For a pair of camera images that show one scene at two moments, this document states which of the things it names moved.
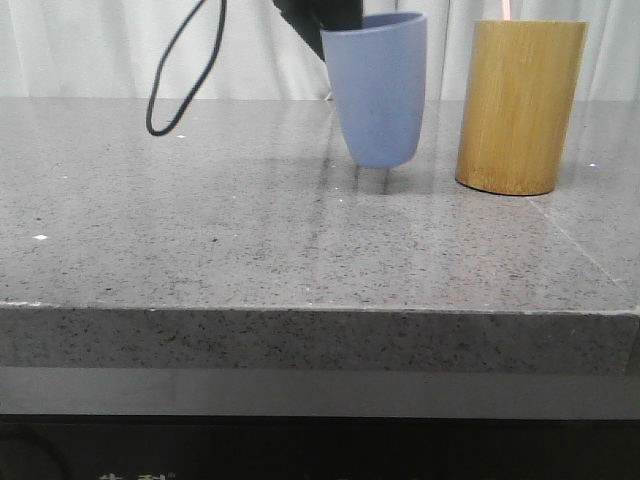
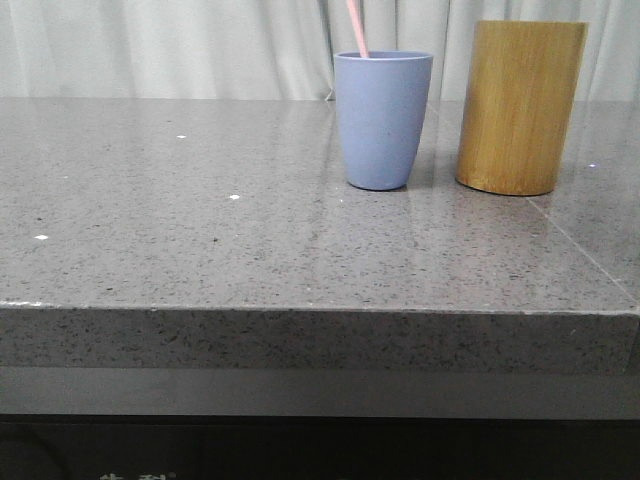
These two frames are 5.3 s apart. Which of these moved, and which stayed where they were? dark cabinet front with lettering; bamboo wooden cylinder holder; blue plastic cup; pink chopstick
Moved: blue plastic cup; pink chopstick
Stayed: dark cabinet front with lettering; bamboo wooden cylinder holder
